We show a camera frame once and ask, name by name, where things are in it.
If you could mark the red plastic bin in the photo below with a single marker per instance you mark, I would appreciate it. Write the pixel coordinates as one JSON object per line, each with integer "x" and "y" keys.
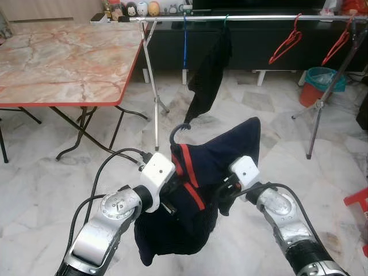
{"x": 309, "y": 95}

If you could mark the white round plush toy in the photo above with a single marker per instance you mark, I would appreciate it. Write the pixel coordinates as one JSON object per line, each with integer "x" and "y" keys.
{"x": 142, "y": 8}

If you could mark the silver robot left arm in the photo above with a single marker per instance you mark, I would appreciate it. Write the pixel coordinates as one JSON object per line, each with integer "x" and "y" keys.
{"x": 106, "y": 230}

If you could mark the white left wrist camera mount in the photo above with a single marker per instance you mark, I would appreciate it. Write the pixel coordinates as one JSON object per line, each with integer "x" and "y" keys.
{"x": 156, "y": 171}

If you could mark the yellow round plush toy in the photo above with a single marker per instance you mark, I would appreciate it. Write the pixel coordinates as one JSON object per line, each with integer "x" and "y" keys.
{"x": 153, "y": 8}

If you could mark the green hanger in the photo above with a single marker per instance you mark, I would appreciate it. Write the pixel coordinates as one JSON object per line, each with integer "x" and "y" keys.
{"x": 225, "y": 20}

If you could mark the black round plush toy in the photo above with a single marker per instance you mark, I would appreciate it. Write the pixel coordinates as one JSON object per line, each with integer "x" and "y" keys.
{"x": 131, "y": 8}

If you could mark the red plastic hanger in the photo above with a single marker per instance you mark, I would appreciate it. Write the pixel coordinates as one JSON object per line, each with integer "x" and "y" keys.
{"x": 293, "y": 39}
{"x": 339, "y": 43}

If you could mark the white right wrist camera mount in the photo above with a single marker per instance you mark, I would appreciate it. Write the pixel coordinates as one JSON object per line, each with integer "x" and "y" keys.
{"x": 245, "y": 169}

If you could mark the red plastic stool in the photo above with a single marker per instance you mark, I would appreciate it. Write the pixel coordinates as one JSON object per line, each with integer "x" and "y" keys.
{"x": 359, "y": 198}

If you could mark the steel clothes rack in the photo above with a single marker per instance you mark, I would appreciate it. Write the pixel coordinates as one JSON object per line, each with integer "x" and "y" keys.
{"x": 259, "y": 18}

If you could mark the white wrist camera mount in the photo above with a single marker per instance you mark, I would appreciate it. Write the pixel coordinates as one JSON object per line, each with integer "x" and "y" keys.
{"x": 245, "y": 169}
{"x": 156, "y": 171}

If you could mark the navy garment with red stripes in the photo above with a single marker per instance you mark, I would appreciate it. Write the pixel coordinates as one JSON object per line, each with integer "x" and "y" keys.
{"x": 218, "y": 155}

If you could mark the black printed T-shirt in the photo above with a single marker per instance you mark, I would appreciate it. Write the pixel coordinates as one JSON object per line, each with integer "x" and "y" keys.
{"x": 210, "y": 75}

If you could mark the black TV cabinet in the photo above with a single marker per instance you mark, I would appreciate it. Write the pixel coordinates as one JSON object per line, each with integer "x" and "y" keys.
{"x": 253, "y": 46}

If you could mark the black plastic hanger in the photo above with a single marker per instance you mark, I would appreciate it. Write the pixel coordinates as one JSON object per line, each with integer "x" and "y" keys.
{"x": 172, "y": 138}

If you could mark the light wooden cabinet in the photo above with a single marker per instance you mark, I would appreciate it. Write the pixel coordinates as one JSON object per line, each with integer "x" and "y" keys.
{"x": 52, "y": 8}

